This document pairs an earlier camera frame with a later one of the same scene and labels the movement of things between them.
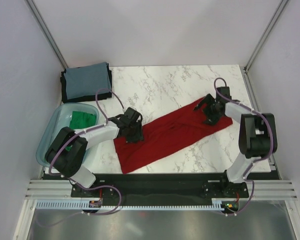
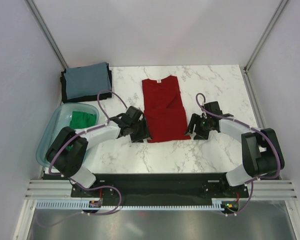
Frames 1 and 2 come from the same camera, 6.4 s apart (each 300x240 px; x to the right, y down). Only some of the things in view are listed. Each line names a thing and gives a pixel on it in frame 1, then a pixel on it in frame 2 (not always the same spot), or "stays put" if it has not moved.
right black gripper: (209, 100) to (195, 119)
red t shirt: (163, 135) to (164, 112)
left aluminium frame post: (46, 31) stays put
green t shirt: (79, 120) stays put
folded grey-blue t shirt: (86, 80) stays put
